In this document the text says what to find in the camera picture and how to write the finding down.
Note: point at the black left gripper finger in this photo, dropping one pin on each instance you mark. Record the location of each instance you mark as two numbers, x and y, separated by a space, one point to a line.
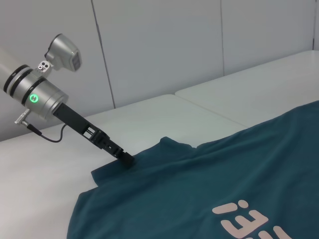
122 155

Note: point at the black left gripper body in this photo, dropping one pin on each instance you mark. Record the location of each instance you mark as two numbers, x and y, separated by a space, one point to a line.
79 124

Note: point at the teal FREE print t-shirt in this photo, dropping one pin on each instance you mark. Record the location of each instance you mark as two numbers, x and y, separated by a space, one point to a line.
199 186

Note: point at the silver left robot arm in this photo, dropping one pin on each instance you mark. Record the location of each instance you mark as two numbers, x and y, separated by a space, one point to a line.
32 92

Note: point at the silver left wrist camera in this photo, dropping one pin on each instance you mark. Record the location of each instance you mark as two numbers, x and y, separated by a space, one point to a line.
64 52

